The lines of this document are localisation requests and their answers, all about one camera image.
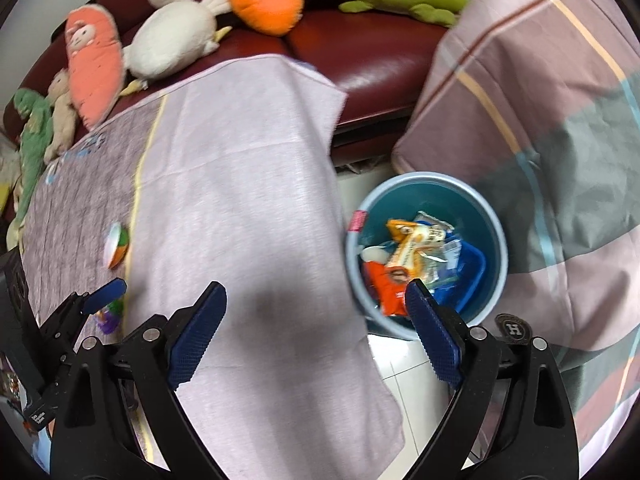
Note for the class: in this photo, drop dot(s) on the round dark emblem patch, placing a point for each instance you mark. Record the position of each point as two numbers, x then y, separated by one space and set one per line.
512 329

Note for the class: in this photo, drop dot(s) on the pink carrot plush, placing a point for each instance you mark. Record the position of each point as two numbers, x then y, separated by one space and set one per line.
92 65

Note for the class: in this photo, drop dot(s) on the plaid striped blanket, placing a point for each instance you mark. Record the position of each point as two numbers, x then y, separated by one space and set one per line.
550 110

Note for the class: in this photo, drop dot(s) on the pink table cloth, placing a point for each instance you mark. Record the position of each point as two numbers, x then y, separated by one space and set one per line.
240 210

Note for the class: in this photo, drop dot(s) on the white duck plush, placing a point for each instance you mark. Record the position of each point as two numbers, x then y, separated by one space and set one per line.
170 40

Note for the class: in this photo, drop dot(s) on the purple green wrapper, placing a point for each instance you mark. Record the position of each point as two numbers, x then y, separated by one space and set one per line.
107 319

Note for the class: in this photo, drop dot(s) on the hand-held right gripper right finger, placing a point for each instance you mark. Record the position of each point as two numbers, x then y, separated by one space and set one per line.
432 335

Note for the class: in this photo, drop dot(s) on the orange snack packet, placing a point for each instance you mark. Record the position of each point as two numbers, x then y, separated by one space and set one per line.
390 290

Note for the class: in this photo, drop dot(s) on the cream snack packet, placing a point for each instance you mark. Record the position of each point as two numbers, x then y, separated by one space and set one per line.
412 247

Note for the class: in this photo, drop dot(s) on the green dinosaur plush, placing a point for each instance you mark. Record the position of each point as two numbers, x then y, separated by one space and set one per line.
30 135

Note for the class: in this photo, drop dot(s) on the teal round bin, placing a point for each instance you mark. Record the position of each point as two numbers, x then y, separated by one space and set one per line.
480 220

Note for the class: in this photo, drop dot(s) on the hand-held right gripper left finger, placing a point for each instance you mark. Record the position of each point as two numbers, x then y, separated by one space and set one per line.
197 335

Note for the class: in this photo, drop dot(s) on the blue plastic tray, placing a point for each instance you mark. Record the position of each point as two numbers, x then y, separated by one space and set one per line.
467 270

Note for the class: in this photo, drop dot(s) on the dark red leather sofa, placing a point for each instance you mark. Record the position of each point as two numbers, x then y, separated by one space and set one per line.
370 65

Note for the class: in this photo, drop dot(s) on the colourful small ball toy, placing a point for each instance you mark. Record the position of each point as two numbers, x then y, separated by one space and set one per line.
117 245

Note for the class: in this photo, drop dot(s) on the beige plush doll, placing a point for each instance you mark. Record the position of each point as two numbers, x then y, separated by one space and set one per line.
62 115

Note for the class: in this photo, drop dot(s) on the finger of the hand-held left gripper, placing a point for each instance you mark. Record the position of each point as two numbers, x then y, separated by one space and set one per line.
106 294

